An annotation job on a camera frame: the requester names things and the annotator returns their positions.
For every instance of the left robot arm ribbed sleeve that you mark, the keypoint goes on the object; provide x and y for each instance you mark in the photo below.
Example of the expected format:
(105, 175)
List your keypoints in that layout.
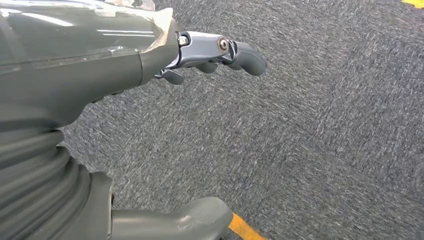
(33, 185)

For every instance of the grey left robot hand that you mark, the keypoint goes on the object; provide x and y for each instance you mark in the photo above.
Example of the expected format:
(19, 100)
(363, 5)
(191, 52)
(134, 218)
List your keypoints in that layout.
(82, 66)

